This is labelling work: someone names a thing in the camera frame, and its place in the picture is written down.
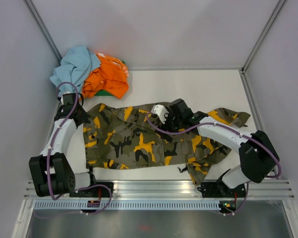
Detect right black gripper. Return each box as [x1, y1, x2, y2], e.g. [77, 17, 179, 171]
[155, 106, 183, 141]

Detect camouflage cargo trousers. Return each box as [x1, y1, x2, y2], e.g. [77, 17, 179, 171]
[82, 100, 251, 186]

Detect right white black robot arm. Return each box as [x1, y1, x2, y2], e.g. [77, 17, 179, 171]
[147, 99, 281, 196]

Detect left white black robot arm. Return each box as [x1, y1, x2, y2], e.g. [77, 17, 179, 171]
[29, 93, 98, 199]

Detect orange garment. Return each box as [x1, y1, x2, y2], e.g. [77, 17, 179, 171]
[81, 53, 129, 99]

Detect light blue garment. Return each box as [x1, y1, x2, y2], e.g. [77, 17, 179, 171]
[50, 46, 101, 97]

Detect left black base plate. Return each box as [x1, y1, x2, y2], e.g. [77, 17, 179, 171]
[69, 182, 114, 198]

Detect aluminium mounting rail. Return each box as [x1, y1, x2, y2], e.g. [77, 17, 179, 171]
[23, 179, 295, 200]

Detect white slotted cable duct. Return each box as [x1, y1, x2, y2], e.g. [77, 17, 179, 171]
[33, 200, 239, 211]

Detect left aluminium frame post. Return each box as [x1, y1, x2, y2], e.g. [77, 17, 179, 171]
[23, 0, 62, 62]

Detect aluminium frame post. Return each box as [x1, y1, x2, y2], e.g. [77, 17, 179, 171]
[241, 0, 288, 73]
[23, 0, 62, 62]

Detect right aluminium frame post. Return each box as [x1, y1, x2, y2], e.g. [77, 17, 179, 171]
[241, 0, 288, 73]

